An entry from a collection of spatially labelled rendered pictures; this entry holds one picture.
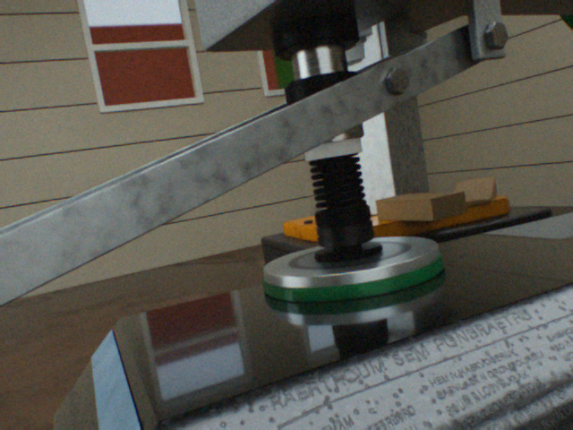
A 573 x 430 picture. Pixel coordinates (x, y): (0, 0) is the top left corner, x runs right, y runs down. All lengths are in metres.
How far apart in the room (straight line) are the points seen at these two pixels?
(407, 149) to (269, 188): 5.66
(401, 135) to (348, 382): 1.13
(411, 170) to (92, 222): 1.14
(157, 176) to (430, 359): 0.28
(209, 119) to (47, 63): 1.88
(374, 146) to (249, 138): 0.93
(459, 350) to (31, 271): 0.34
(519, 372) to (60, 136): 6.31
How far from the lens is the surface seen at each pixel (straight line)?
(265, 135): 0.54
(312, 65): 0.64
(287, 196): 7.21
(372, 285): 0.57
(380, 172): 1.44
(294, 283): 0.59
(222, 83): 7.05
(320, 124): 0.58
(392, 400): 0.41
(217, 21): 0.67
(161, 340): 0.55
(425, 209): 1.23
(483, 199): 1.42
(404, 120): 1.51
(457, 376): 0.44
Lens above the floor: 0.95
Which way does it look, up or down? 6 degrees down
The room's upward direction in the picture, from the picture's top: 9 degrees counter-clockwise
